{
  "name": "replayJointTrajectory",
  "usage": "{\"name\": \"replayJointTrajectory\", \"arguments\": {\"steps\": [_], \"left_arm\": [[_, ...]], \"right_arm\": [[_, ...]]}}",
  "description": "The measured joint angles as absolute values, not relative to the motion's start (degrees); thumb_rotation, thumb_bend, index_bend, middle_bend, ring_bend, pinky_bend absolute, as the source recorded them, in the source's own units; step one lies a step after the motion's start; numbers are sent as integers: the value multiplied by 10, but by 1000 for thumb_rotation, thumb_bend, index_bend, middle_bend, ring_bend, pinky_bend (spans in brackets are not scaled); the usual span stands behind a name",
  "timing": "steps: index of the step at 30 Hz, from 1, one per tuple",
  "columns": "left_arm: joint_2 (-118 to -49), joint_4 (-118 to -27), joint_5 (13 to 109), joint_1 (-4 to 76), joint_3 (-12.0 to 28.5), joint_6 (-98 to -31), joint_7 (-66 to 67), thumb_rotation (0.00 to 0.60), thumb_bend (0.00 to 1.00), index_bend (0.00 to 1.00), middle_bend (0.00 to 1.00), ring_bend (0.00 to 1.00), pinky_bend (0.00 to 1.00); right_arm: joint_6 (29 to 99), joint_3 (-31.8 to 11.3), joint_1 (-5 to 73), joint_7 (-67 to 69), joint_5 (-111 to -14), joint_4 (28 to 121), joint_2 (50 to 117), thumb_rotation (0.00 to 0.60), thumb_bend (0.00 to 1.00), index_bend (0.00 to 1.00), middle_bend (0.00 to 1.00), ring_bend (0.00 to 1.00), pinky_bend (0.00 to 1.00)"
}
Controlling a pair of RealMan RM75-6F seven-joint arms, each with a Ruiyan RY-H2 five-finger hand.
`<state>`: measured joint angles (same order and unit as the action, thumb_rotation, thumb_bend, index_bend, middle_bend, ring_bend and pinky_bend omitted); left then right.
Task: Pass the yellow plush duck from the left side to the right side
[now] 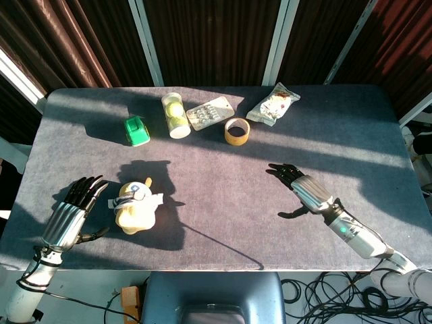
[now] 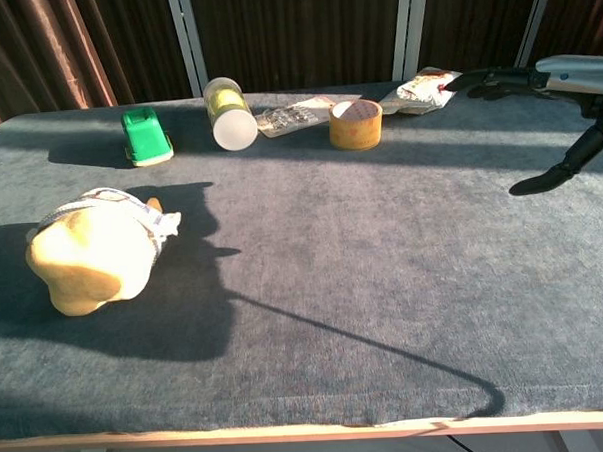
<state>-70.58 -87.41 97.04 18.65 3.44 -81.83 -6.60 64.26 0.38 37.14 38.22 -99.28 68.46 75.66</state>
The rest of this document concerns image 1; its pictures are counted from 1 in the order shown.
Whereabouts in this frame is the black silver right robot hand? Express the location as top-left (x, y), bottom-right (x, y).
top-left (265, 163), bottom-right (341, 224)

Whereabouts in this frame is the orange box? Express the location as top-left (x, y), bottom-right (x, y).
top-left (120, 286), bottom-right (141, 321)

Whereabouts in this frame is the tangle of black cables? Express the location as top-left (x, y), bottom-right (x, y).
top-left (279, 269), bottom-right (432, 324)

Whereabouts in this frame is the brown curtain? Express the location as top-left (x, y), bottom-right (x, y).
top-left (279, 0), bottom-right (369, 85)
top-left (0, 0), bottom-right (155, 99)
top-left (143, 0), bottom-right (281, 87)
top-left (332, 0), bottom-right (432, 119)

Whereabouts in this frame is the green toy car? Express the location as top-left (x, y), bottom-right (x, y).
top-left (123, 115), bottom-right (151, 148)

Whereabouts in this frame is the white snack packet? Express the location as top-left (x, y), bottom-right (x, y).
top-left (245, 82), bottom-right (301, 128)

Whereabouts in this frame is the thin black floor cable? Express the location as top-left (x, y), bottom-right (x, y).
top-left (42, 290), bottom-right (141, 323)

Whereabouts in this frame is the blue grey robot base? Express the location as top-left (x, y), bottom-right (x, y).
top-left (140, 271), bottom-right (287, 324)

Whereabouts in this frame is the white frame post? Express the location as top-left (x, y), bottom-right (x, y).
top-left (128, 0), bottom-right (165, 87)
top-left (261, 0), bottom-right (300, 87)
top-left (399, 100), bottom-right (432, 128)
top-left (323, 0), bottom-right (379, 85)
top-left (0, 49), bottom-right (47, 114)

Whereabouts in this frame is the brown tape roll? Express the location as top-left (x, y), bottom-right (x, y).
top-left (223, 117), bottom-right (251, 146)

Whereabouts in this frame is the grey felt table cover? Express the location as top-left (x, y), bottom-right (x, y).
top-left (0, 86), bottom-right (432, 273)

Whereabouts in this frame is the pill blister pack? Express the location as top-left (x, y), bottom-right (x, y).
top-left (185, 96), bottom-right (236, 132)

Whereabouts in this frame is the yellow plush duck toy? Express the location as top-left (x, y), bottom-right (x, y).
top-left (107, 176), bottom-right (165, 236)

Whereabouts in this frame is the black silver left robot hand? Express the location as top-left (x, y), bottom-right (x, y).
top-left (40, 174), bottom-right (111, 253)

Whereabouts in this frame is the white and black equipment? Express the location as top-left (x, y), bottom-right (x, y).
top-left (401, 124), bottom-right (432, 196)

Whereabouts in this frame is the clear tube of tennis balls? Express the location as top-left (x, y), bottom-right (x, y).
top-left (160, 92), bottom-right (192, 140)

